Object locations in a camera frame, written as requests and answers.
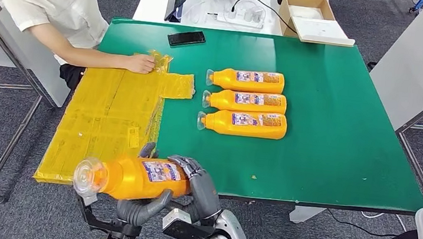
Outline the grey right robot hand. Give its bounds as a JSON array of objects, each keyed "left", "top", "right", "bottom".
[{"left": 161, "top": 153, "right": 227, "bottom": 227}]

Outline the person's right hand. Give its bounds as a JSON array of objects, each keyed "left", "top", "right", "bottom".
[{"left": 124, "top": 52, "right": 158, "bottom": 76}]

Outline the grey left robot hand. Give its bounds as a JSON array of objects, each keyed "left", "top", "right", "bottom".
[{"left": 114, "top": 139, "right": 179, "bottom": 231}]

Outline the orange detergent bottle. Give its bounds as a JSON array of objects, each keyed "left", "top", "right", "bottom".
[
  {"left": 201, "top": 87, "right": 288, "bottom": 118},
  {"left": 195, "top": 106, "right": 289, "bottom": 142},
  {"left": 71, "top": 149, "right": 195, "bottom": 208},
  {"left": 204, "top": 65, "right": 286, "bottom": 96}
]

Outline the black smartphone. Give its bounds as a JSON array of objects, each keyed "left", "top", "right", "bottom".
[{"left": 166, "top": 28, "right": 207, "bottom": 51}]

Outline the yellow taped cardboard sheet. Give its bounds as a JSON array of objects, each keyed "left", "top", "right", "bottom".
[{"left": 33, "top": 38, "right": 199, "bottom": 198}]

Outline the white table foot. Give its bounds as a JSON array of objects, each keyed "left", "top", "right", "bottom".
[{"left": 288, "top": 204, "right": 327, "bottom": 228}]

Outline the white power strip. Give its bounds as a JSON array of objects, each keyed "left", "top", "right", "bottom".
[{"left": 216, "top": 4, "right": 267, "bottom": 31}]

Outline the green table mat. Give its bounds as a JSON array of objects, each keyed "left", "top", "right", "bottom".
[{"left": 83, "top": 15, "right": 423, "bottom": 219}]

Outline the brown cardboard box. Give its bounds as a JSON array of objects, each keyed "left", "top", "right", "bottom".
[{"left": 275, "top": 0, "right": 360, "bottom": 48}]

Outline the white box lid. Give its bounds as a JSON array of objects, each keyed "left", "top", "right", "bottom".
[{"left": 290, "top": 16, "right": 358, "bottom": 48}]

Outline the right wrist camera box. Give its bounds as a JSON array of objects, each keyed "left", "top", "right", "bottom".
[{"left": 160, "top": 207, "right": 218, "bottom": 239}]

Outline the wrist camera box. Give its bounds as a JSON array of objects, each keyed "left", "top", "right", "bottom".
[
  {"left": 74, "top": 192, "right": 99, "bottom": 217},
  {"left": 160, "top": 207, "right": 218, "bottom": 239}
]

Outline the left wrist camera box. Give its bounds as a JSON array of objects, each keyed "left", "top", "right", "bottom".
[{"left": 74, "top": 192, "right": 99, "bottom": 217}]

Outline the black power cable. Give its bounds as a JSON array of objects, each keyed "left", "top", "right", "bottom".
[{"left": 229, "top": 0, "right": 301, "bottom": 35}]

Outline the black floor cable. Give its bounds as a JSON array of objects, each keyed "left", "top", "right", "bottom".
[{"left": 322, "top": 208, "right": 423, "bottom": 239}]

